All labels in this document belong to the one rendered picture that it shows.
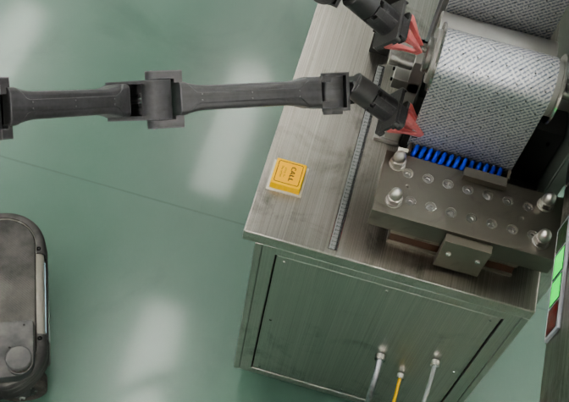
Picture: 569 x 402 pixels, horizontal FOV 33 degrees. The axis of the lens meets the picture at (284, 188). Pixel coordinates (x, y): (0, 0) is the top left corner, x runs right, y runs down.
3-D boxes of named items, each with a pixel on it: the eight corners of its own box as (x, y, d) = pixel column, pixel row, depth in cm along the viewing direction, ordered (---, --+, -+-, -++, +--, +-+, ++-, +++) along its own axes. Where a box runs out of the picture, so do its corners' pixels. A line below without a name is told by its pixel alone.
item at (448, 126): (407, 142, 216) (427, 92, 200) (510, 171, 215) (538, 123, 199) (406, 145, 216) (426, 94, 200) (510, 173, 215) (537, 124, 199)
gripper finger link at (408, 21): (404, 71, 198) (373, 46, 194) (410, 43, 202) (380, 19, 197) (430, 61, 194) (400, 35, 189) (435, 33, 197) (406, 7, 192)
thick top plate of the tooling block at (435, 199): (381, 164, 218) (386, 149, 213) (555, 212, 216) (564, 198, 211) (367, 223, 209) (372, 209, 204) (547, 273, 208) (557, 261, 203)
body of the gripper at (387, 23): (378, 53, 194) (352, 33, 190) (387, 13, 198) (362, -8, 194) (402, 43, 189) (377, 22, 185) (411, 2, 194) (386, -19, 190)
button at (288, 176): (276, 162, 223) (278, 156, 221) (306, 170, 223) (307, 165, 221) (268, 187, 220) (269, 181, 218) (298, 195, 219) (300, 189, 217)
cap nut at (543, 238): (533, 232, 206) (539, 222, 202) (549, 237, 206) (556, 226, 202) (531, 246, 204) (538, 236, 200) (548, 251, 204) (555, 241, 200)
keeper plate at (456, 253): (433, 256, 214) (446, 233, 204) (477, 269, 213) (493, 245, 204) (432, 267, 212) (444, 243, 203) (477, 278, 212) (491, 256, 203)
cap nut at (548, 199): (538, 195, 211) (544, 184, 207) (554, 200, 211) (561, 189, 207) (536, 209, 209) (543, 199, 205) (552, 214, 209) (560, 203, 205)
